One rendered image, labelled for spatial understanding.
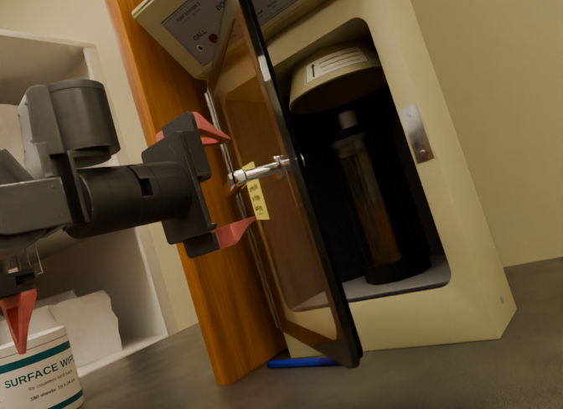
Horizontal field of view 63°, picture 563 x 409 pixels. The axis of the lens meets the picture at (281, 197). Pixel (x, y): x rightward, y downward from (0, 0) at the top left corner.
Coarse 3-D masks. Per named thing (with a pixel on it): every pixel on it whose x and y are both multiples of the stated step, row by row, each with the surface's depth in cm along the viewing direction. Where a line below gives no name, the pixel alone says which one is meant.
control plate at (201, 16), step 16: (192, 0) 63; (208, 0) 62; (224, 0) 62; (256, 0) 61; (272, 0) 60; (288, 0) 60; (176, 16) 65; (192, 16) 65; (208, 16) 64; (272, 16) 62; (176, 32) 67; (192, 32) 67; (208, 32) 66; (192, 48) 69; (208, 48) 68
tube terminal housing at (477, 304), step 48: (336, 0) 60; (384, 0) 56; (288, 48) 65; (384, 48) 57; (432, 96) 60; (432, 144) 55; (432, 192) 56; (480, 240) 58; (480, 288) 54; (288, 336) 72; (384, 336) 62; (432, 336) 58; (480, 336) 54
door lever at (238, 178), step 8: (272, 160) 48; (240, 168) 46; (256, 168) 47; (264, 168) 47; (272, 168) 47; (280, 168) 46; (232, 176) 46; (240, 176) 46; (248, 176) 46; (256, 176) 47; (264, 176) 47; (280, 176) 47; (232, 184) 46; (240, 184) 46; (224, 192) 53; (232, 192) 50
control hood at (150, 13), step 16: (144, 0) 65; (160, 0) 64; (176, 0) 64; (304, 0) 60; (320, 0) 60; (144, 16) 67; (160, 16) 66; (288, 16) 62; (160, 32) 68; (272, 32) 65; (176, 48) 70; (192, 64) 71; (208, 64) 71
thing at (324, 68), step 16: (336, 48) 66; (352, 48) 66; (368, 48) 67; (304, 64) 68; (320, 64) 66; (336, 64) 64; (352, 64) 64; (368, 64) 64; (304, 80) 67; (320, 80) 65; (336, 80) 79; (352, 80) 79; (368, 80) 77; (384, 80) 75; (304, 96) 77; (320, 96) 79; (336, 96) 80; (352, 96) 80; (304, 112) 78
